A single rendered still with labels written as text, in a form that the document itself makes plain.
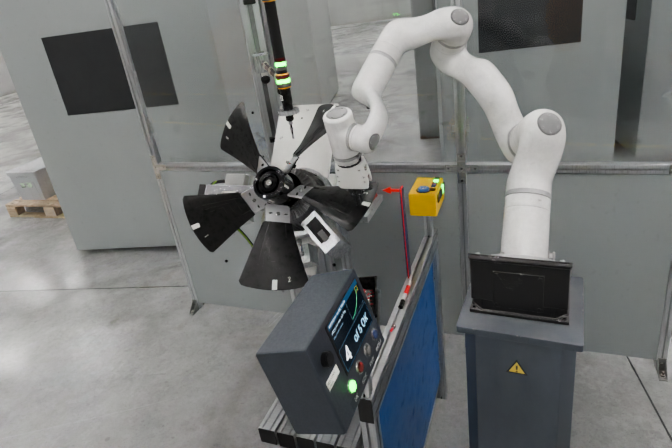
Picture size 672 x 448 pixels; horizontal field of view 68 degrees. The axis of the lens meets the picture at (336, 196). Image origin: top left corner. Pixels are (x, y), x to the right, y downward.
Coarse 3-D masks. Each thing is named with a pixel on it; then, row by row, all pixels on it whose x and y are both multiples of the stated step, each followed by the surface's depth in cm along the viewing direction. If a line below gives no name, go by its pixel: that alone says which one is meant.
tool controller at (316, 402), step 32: (320, 288) 102; (352, 288) 102; (288, 320) 95; (320, 320) 90; (352, 320) 99; (256, 352) 89; (288, 352) 85; (320, 352) 87; (288, 384) 88; (320, 384) 85; (288, 416) 92; (320, 416) 89; (352, 416) 91
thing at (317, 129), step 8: (328, 104) 179; (320, 112) 181; (312, 120) 184; (320, 120) 175; (312, 128) 178; (320, 128) 171; (312, 136) 171; (320, 136) 168; (304, 144) 172; (296, 152) 175
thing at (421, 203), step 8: (416, 184) 188; (424, 184) 187; (440, 184) 186; (416, 192) 181; (424, 192) 180; (432, 192) 179; (416, 200) 181; (424, 200) 180; (432, 200) 179; (440, 200) 187; (416, 208) 183; (424, 208) 181; (432, 208) 180
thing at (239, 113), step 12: (240, 108) 182; (228, 120) 187; (240, 120) 182; (228, 132) 188; (240, 132) 182; (228, 144) 190; (240, 144) 184; (252, 144) 178; (240, 156) 187; (252, 156) 179; (252, 168) 183
